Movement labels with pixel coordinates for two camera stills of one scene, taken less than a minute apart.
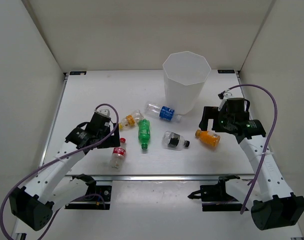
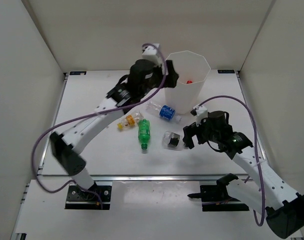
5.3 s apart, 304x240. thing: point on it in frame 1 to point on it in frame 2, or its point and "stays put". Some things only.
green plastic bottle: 143,132 stays put
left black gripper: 113,141 to 171,77
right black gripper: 211,113 to 192,130
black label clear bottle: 174,141 stays put
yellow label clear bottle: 131,120 stays put
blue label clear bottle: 164,112 stays put
